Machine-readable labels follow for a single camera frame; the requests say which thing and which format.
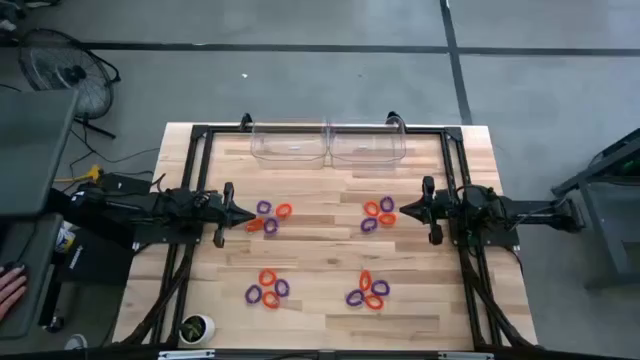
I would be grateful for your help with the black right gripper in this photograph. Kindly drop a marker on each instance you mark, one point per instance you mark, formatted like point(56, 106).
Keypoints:
point(437, 210)

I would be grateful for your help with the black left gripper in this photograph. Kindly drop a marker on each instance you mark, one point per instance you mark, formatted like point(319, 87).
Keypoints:
point(215, 210)

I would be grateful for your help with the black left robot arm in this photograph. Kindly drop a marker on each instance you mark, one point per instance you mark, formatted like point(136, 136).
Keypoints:
point(125, 205)

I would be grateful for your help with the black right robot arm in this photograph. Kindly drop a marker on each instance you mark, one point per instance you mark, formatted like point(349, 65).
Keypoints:
point(530, 212)

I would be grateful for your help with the clear plastic bin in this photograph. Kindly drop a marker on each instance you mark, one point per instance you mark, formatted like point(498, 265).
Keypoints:
point(345, 150)
point(260, 150)

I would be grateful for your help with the white pot with plant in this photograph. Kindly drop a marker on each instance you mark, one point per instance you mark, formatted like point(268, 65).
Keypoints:
point(206, 330)

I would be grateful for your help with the black power supply box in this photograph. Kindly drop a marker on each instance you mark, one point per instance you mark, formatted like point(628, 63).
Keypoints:
point(125, 184)

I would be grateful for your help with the black box white print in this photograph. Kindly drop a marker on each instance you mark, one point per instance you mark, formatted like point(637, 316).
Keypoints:
point(95, 260)

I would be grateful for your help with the white blue printed cup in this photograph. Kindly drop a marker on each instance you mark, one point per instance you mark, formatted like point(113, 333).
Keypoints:
point(65, 241)

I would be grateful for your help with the dark grey metal cart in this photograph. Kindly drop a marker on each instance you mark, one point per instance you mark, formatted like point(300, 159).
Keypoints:
point(605, 215)

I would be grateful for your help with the grey white shoe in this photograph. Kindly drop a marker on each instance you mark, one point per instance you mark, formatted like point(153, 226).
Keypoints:
point(75, 342)

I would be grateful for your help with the dark grey desk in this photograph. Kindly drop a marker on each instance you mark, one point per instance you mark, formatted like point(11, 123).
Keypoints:
point(30, 150)
point(35, 260)

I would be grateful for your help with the black caster wheel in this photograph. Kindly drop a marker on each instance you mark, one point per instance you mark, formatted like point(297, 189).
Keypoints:
point(55, 325)

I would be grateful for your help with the black floor fan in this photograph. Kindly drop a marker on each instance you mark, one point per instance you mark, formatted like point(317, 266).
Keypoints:
point(75, 75)

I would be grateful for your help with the black computer mouse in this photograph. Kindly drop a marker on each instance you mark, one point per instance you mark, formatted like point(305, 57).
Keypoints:
point(11, 266)

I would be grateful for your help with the person's hand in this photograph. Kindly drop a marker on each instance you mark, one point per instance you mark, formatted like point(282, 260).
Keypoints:
point(10, 292)

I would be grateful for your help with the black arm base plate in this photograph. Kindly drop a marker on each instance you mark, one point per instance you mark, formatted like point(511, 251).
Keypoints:
point(500, 240)
point(165, 237)

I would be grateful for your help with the black aluminium table frame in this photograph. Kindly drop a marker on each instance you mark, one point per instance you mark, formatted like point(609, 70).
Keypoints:
point(225, 129)

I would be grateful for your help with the black frame clamp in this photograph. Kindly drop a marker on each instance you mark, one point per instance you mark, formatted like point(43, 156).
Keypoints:
point(245, 121)
point(393, 116)

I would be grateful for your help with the silver metal bracket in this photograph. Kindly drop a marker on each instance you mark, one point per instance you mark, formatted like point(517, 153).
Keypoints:
point(185, 355)
point(465, 356)

